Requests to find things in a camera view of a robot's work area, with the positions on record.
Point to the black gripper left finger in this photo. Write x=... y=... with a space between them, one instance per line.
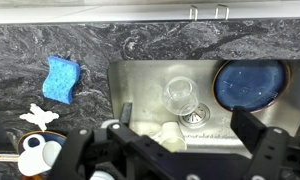
x=126 y=112

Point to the crumpled white paper scrap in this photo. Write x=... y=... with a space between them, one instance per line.
x=39 y=117

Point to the cabinet door handle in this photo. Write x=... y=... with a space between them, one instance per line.
x=193 y=12
x=222 y=8

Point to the white mug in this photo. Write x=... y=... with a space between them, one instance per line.
x=171 y=137
x=38 y=156

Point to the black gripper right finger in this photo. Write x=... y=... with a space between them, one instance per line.
x=247 y=127

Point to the right cabinet door handle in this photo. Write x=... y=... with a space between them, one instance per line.
x=222 y=8

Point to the dark blue plate on counter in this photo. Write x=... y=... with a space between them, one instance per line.
x=49 y=136

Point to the stainless steel sink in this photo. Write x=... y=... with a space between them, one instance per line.
x=141 y=83

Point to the clear glass bowl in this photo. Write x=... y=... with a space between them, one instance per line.
x=181 y=96

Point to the sink drain strainer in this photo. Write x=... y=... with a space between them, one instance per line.
x=197 y=119

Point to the white mug on plate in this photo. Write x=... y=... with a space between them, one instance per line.
x=38 y=156

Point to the dark blue plate in sink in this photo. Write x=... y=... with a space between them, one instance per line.
x=255 y=84

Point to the left cabinet door handle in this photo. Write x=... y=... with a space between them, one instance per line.
x=193 y=12

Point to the blue sponge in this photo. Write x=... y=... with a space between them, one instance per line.
x=62 y=76

